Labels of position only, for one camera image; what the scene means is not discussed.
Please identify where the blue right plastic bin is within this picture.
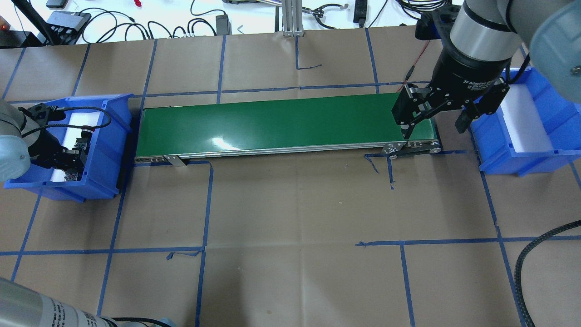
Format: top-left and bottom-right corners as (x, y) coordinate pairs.
(471, 68), (581, 176)

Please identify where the aluminium frame post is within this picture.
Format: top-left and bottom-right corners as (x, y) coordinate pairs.
(281, 0), (304, 37)

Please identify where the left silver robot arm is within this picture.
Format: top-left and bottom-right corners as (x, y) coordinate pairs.
(0, 100), (95, 182)

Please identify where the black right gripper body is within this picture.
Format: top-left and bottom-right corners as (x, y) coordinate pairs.
(392, 45), (510, 126)

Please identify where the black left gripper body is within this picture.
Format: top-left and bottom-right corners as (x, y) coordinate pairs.
(28, 104), (89, 181)

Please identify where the white foam pad left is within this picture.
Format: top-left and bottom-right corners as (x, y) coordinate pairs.
(50, 110), (101, 182)

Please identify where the white foam pad right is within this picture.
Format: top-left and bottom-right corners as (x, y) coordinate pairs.
(500, 84), (553, 153)

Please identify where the white foam pad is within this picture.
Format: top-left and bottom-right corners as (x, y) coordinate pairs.
(500, 84), (553, 153)
(50, 110), (101, 182)

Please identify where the red black wire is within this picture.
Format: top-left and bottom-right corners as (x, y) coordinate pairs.
(396, 39), (432, 94)

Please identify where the blue left plastic bin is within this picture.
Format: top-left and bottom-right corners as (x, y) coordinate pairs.
(1, 94), (132, 203)

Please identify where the blue plastic bin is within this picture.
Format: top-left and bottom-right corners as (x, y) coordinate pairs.
(1, 94), (132, 203)
(471, 68), (581, 176)

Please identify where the black braided cable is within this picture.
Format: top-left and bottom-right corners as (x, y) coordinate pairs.
(514, 220), (581, 327)

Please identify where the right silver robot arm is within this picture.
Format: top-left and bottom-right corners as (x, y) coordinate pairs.
(392, 0), (581, 139)

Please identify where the green conveyor belt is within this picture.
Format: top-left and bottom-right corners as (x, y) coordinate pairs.
(135, 94), (443, 164)

